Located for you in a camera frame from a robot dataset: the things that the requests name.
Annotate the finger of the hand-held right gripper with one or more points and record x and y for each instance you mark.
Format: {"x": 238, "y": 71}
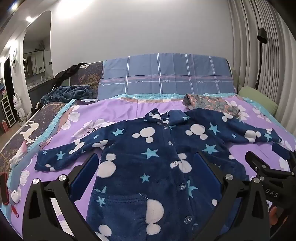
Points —
{"x": 281, "y": 150}
{"x": 256, "y": 162}

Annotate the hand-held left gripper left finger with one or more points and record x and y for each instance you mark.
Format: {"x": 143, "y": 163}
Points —
{"x": 85, "y": 176}

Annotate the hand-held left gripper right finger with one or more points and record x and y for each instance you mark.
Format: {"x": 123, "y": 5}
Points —
{"x": 205, "y": 172}

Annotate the navy fleece pajama top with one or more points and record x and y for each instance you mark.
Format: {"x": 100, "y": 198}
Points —
{"x": 143, "y": 162}

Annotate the person's right hand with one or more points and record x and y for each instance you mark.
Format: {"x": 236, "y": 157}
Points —
{"x": 273, "y": 215}

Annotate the green pillow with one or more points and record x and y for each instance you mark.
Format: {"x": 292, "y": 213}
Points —
{"x": 257, "y": 98}

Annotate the folded floral cloth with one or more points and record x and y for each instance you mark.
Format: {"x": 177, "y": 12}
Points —
{"x": 208, "y": 103}

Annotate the dark floral quilt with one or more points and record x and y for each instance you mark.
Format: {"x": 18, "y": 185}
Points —
{"x": 34, "y": 125}

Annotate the white earbuds case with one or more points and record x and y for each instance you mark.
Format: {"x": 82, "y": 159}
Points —
{"x": 15, "y": 196}

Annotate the purple floral bed sheet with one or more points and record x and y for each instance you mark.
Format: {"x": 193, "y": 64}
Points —
{"x": 115, "y": 109}

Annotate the beige pleated curtain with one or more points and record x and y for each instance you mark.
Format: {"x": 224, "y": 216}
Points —
{"x": 277, "y": 69}

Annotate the crumpled dark blue blanket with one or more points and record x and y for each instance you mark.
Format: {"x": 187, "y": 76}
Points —
{"x": 69, "y": 92}

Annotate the white bear figurine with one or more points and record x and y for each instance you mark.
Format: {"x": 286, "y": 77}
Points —
{"x": 19, "y": 107}

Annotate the grey counter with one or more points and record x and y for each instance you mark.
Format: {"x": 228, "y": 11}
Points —
{"x": 39, "y": 90}

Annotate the white ladder shelf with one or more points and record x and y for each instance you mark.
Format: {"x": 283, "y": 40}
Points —
{"x": 8, "y": 111}

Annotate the dark floral pillow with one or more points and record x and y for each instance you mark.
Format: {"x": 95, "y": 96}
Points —
{"x": 89, "y": 74}

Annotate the black garment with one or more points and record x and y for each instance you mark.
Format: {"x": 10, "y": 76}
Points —
{"x": 67, "y": 73}

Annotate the blue plaid pillow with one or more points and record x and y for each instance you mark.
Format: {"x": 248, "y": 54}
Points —
{"x": 166, "y": 74}

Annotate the black floor lamp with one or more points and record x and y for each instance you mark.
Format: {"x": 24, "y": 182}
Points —
{"x": 262, "y": 37}

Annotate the wall mirror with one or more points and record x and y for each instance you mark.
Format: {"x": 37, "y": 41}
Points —
{"x": 34, "y": 62}

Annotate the white bear wall clock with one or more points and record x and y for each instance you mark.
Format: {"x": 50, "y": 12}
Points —
{"x": 14, "y": 62}

